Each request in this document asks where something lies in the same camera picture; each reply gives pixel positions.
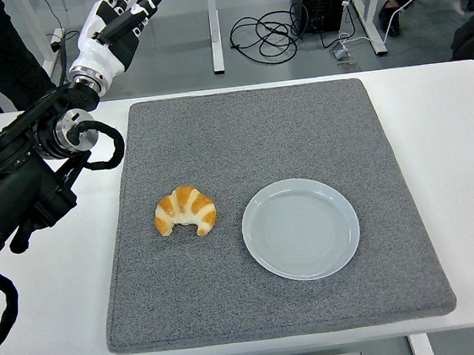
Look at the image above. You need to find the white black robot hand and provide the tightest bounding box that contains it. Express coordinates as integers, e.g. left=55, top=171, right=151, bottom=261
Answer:
left=61, top=0, right=177, bottom=85

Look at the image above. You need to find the golden croissant bread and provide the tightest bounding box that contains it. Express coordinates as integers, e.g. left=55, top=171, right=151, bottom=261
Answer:
left=151, top=181, right=221, bottom=242

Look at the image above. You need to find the pale blue round plate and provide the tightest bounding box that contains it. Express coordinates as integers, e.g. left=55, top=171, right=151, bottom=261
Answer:
left=237, top=172, right=366, bottom=288

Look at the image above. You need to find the white straight desk leg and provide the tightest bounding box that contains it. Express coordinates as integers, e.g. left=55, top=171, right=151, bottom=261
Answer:
left=204, top=0, right=228, bottom=76

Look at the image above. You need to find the grey fabric mat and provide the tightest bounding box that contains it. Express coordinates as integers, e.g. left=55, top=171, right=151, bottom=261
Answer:
left=81, top=70, right=460, bottom=355

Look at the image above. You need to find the grey floor socket box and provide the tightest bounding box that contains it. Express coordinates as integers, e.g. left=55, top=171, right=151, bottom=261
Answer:
left=328, top=41, right=358, bottom=67

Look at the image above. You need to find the white slanted desk leg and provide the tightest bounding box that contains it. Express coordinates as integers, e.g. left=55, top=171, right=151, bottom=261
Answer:
left=353, top=0, right=391, bottom=59

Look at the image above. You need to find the white table leg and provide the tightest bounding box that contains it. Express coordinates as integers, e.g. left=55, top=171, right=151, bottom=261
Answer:
left=407, top=332, right=436, bottom=355

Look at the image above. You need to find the black tangled floor cable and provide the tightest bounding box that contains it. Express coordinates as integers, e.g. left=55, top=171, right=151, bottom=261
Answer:
left=227, top=7, right=307, bottom=67

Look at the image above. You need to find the white cable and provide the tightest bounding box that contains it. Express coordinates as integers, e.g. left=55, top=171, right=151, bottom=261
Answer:
left=333, top=0, right=439, bottom=49

